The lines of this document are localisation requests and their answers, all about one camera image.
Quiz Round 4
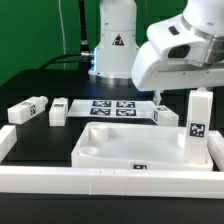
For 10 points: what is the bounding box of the white thin cable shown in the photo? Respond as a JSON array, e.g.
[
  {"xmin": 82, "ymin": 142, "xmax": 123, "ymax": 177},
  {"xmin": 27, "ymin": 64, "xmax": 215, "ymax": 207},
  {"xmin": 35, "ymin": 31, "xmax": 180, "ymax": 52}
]
[{"xmin": 58, "ymin": 0, "xmax": 67, "ymax": 70}]

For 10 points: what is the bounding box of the white marker base plate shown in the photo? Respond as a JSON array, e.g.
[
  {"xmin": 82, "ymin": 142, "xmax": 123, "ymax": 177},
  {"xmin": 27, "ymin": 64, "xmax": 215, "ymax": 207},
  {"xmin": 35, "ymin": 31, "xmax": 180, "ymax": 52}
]
[{"xmin": 68, "ymin": 99, "xmax": 154, "ymax": 118}]

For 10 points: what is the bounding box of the black cable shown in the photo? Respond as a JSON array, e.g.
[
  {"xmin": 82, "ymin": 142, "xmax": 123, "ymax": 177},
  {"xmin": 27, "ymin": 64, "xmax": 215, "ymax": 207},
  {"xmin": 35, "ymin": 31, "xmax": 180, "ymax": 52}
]
[{"xmin": 38, "ymin": 0, "xmax": 96, "ymax": 70}]

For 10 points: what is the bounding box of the white desk top tray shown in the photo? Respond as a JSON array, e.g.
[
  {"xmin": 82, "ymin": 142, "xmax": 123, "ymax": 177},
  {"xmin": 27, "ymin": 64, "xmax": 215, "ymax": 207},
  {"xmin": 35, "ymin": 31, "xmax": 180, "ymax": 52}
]
[{"xmin": 71, "ymin": 122, "xmax": 213, "ymax": 171}]

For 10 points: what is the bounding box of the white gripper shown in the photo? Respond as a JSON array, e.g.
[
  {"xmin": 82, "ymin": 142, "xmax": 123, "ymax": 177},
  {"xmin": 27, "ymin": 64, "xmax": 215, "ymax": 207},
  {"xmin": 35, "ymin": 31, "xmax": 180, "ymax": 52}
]
[{"xmin": 132, "ymin": 42, "xmax": 224, "ymax": 104}]

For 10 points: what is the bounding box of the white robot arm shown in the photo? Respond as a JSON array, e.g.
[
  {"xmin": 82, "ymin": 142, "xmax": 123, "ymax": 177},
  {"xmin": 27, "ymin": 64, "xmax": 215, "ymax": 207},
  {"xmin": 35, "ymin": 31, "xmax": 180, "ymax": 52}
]
[{"xmin": 89, "ymin": 0, "xmax": 224, "ymax": 103}]

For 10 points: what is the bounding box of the white U-shaped fence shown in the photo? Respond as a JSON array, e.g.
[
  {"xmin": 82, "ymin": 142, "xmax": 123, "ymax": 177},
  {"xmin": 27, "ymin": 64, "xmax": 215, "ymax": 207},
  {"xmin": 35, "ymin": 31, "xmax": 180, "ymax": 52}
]
[{"xmin": 0, "ymin": 124, "xmax": 224, "ymax": 200}]

